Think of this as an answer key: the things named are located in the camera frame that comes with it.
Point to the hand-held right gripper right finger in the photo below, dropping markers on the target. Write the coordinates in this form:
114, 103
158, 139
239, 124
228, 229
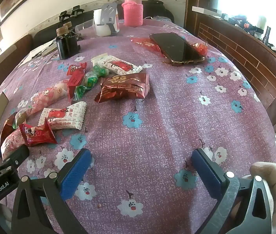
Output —
207, 173

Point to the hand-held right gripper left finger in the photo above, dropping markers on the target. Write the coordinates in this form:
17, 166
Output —
75, 175

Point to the pink snack packet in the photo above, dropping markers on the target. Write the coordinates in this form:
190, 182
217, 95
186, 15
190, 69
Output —
48, 96
11, 143

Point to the small dark red snack packet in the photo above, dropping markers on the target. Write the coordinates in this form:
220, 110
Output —
6, 128

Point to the red cartoon snack packet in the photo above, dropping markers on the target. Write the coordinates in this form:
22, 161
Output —
36, 134

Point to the green trimmed candy packet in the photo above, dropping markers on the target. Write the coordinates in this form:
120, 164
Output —
20, 118

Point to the white and red snack packet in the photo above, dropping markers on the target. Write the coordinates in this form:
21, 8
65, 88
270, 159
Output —
118, 66
62, 115

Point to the small red candy packet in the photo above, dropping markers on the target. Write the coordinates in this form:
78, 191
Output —
75, 69
75, 80

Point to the purple floral tablecloth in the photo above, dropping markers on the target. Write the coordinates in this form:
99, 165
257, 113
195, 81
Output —
152, 131

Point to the green wrapped candy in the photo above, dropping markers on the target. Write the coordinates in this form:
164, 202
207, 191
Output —
100, 70
89, 79

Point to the brown armchair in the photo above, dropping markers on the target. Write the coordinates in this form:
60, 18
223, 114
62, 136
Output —
11, 56

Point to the large dark red snack packet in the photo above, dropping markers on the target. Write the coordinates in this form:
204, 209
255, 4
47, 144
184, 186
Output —
123, 87

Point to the white paper sheet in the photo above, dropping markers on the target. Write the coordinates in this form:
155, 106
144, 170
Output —
39, 51

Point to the black smartphone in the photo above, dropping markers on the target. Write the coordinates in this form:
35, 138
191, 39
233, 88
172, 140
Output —
177, 47

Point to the round wooden stopper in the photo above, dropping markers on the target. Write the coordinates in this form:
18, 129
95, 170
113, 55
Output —
62, 31
67, 24

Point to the red cellophane wrapper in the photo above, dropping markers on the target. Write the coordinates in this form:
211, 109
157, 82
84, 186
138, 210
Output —
147, 44

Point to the clear plastic cup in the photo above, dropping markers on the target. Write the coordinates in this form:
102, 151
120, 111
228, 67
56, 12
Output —
85, 28

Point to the white cup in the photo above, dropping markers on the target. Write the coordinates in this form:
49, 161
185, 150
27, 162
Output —
101, 30

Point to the black clamp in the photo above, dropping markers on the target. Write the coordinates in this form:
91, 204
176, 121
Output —
77, 9
63, 15

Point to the pile of dark tools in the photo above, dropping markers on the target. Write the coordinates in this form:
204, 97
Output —
250, 25

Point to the white shelf board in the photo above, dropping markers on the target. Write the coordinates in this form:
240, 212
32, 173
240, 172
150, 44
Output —
206, 10

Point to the pink bottle with knitted sleeve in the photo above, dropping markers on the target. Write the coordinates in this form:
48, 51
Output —
133, 14

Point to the black sofa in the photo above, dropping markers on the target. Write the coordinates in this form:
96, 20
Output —
157, 8

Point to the framed wall picture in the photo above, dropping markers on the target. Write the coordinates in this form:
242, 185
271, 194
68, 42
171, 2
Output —
18, 0

